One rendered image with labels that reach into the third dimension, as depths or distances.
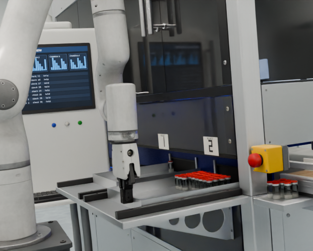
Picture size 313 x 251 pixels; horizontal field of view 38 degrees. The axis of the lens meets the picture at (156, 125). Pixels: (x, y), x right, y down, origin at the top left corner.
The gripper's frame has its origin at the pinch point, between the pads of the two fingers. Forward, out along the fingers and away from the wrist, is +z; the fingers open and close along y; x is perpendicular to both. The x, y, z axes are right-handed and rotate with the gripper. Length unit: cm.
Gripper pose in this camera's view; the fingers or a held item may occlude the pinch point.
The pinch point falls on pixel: (126, 195)
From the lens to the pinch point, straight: 129.9
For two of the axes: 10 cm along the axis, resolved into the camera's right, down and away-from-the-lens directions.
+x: -8.9, 0.7, -4.4
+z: 0.5, 10.0, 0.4
